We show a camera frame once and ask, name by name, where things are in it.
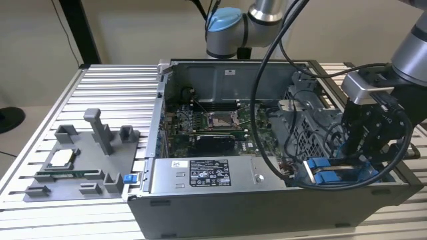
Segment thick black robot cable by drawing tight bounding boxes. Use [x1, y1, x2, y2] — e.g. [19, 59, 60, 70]
[249, 0, 415, 193]
[277, 0, 394, 80]

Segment black round stand base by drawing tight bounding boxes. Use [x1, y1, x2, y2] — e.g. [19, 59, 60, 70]
[0, 106, 27, 135]

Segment silver power supply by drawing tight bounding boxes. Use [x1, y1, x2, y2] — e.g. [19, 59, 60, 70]
[145, 156, 288, 195]

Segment black upright post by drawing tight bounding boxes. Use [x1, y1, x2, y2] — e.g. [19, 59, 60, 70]
[59, 0, 103, 66]

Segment green motherboard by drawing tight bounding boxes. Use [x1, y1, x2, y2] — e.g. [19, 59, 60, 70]
[164, 99, 279, 159]

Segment black graphics card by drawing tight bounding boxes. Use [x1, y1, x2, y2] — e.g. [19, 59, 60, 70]
[195, 133, 237, 154]

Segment thin black wall cable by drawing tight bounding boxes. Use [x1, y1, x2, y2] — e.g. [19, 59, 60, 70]
[51, 0, 80, 65]

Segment black PC case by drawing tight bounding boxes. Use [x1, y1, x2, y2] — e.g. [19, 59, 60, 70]
[127, 58, 426, 234]

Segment grey parts rack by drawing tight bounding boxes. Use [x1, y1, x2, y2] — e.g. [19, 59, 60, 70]
[21, 108, 141, 204]

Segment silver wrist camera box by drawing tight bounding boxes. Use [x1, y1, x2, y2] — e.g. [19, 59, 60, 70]
[340, 71, 395, 106]

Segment CPU socket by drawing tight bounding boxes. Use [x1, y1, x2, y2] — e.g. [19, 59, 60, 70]
[207, 111, 241, 131]

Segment silver CPU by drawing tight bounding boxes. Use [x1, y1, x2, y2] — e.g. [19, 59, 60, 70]
[48, 150, 77, 168]

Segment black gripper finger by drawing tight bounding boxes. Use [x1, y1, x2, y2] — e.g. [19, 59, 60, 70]
[366, 138, 392, 162]
[343, 99, 366, 159]

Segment metal disk bay cage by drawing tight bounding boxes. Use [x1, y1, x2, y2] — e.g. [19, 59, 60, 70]
[275, 71, 348, 165]

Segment green RAM stick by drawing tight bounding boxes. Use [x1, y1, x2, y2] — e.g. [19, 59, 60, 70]
[36, 170, 101, 176]

